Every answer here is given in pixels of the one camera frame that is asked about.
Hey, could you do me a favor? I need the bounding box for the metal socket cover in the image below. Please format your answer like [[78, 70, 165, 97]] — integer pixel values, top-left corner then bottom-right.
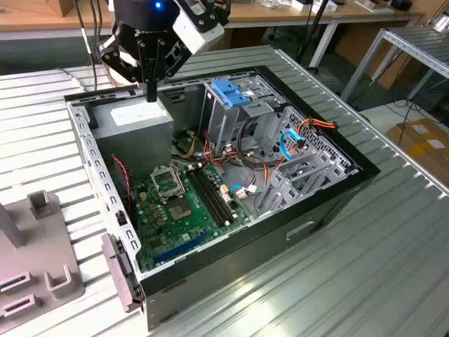
[[149, 166, 186, 198]]

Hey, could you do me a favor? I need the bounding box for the metal disk bay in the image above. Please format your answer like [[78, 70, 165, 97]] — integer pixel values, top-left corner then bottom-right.
[[255, 105, 361, 219]]

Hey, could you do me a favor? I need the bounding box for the wooden desk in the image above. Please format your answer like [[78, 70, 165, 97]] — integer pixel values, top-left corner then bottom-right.
[[0, 0, 427, 41]]

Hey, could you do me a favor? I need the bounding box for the yellow cardboard box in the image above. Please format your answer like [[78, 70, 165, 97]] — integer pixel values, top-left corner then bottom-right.
[[385, 118, 449, 183]]

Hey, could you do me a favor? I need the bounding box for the red black twisted wire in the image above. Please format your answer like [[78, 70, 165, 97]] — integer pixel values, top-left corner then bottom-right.
[[111, 156, 135, 215]]

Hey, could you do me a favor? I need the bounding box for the green motherboard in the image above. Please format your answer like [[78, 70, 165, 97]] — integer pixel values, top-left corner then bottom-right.
[[132, 159, 252, 273]]

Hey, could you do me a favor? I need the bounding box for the blue flat wire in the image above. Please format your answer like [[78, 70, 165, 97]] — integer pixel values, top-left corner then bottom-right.
[[280, 128, 308, 161]]

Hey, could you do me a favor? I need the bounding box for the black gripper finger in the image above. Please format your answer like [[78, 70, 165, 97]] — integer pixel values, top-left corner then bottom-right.
[[151, 38, 192, 103], [100, 29, 152, 103]]

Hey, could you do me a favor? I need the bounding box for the grey parts rack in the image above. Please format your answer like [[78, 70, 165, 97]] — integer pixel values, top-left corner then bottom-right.
[[0, 189, 87, 326]]

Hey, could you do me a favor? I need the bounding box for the metal drive cage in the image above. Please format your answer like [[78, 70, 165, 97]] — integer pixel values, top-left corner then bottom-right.
[[199, 74, 287, 156]]

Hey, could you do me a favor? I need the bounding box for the black PC case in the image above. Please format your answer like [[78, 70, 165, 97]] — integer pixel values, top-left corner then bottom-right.
[[63, 65, 382, 331]]

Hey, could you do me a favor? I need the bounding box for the yellow black wire bundle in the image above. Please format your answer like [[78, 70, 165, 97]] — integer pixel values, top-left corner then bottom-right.
[[174, 128, 198, 159]]

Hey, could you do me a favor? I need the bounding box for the orange red power wire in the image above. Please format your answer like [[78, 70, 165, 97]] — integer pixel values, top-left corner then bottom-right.
[[296, 118, 339, 133]]

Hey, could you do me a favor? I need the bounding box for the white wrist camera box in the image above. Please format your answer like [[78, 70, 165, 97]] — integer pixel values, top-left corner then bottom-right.
[[171, 0, 225, 56]]

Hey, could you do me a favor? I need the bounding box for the black tripod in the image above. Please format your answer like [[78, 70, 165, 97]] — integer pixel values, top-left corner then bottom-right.
[[297, 0, 334, 70]]

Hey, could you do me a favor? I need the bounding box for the CPU socket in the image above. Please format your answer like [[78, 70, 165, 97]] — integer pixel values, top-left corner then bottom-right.
[[167, 198, 193, 223]]

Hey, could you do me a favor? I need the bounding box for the black RAM slot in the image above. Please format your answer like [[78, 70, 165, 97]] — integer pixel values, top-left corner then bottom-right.
[[185, 167, 229, 227], [194, 164, 235, 222]]

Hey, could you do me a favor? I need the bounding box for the wooden box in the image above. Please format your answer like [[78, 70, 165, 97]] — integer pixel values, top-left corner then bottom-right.
[[58, 0, 81, 18]]

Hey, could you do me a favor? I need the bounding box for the red orange wire bundle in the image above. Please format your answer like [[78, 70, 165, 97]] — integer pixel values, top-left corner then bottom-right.
[[202, 129, 271, 185]]

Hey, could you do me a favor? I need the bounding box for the grey power supply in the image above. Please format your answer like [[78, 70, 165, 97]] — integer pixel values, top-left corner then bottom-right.
[[89, 95, 175, 183]]

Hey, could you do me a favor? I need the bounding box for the brown cardboard panel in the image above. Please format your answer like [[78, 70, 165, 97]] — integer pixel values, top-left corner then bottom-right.
[[333, 20, 427, 91]]

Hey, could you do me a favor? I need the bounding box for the blue expansion slot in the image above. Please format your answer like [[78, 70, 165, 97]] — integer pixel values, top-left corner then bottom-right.
[[152, 233, 208, 267]]

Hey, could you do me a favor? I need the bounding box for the grey case front bezel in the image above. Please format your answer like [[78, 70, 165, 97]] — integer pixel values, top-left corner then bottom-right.
[[100, 233, 145, 314]]

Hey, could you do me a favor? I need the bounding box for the blue plastic bay latch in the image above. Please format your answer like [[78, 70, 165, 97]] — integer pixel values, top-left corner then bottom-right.
[[212, 79, 252, 109]]

